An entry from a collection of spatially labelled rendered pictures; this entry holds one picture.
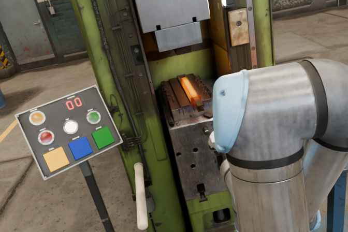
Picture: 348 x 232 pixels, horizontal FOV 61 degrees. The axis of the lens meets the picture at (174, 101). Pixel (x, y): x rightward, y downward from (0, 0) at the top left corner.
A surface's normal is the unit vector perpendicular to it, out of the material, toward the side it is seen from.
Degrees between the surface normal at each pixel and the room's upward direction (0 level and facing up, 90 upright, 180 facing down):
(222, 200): 90
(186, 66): 90
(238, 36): 90
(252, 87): 32
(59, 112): 60
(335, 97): 65
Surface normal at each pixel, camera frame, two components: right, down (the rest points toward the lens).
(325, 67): 0.04, -0.74
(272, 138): 0.03, 0.19
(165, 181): 0.15, 0.38
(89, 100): 0.38, -0.23
